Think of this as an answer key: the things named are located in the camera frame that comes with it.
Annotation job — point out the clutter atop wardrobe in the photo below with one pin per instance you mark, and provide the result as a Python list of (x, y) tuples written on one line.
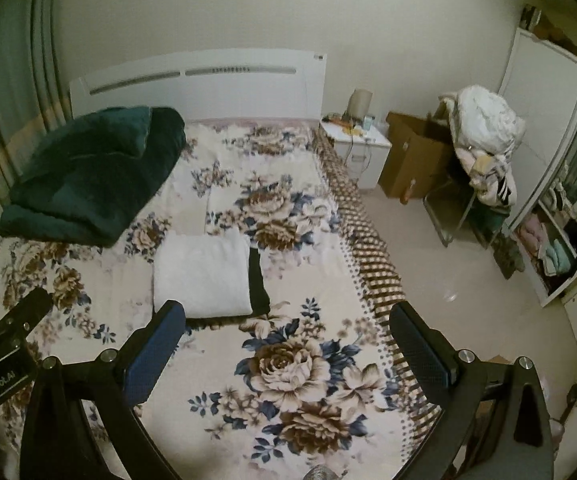
[(550, 27)]

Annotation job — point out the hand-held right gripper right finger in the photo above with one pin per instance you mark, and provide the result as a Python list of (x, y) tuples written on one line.
[(417, 347)]

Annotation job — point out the white knit sweater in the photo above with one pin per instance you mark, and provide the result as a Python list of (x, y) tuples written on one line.
[(201, 275)]

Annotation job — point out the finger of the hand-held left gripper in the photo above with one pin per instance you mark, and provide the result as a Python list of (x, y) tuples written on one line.
[(28, 310)]

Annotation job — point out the pile of mixed clothes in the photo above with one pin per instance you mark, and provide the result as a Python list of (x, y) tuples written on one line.
[(490, 180)]

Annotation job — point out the large brown cardboard box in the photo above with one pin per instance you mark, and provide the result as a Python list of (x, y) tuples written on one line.
[(411, 155)]

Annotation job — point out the metal folding chair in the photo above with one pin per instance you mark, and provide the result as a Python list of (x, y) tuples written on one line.
[(443, 215)]

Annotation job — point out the dark green slippers pair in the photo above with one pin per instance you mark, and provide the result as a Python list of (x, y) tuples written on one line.
[(508, 262)]

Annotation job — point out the white nightstand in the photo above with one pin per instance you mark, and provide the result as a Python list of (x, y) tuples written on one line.
[(368, 157)]

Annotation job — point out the pink folded clothes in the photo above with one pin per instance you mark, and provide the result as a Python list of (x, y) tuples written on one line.
[(530, 235)]

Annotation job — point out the dark green plush blanket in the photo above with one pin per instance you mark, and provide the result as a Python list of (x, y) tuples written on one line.
[(93, 170)]

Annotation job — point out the white bundled duvet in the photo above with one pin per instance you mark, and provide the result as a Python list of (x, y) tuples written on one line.
[(490, 117)]

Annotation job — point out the beige table lamp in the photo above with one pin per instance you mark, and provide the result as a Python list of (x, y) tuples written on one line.
[(361, 102)]

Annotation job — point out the brown bottle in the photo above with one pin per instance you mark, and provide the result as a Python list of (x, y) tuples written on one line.
[(408, 194)]

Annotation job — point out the white wardrobe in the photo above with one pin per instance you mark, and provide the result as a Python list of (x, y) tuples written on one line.
[(538, 110)]

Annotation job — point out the teal folded clothes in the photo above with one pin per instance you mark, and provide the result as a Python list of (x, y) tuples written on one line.
[(558, 257)]

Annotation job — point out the bed with floral sheet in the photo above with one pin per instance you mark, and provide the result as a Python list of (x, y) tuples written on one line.
[(278, 370)]

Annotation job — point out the white bed headboard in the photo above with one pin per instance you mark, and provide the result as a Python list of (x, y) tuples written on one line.
[(248, 92)]

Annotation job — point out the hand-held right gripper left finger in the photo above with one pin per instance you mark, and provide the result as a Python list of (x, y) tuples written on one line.
[(156, 340)]

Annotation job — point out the green striped curtain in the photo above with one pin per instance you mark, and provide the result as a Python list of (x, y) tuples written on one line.
[(13, 85)]

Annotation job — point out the black folded garment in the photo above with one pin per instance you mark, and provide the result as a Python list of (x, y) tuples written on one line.
[(259, 290)]

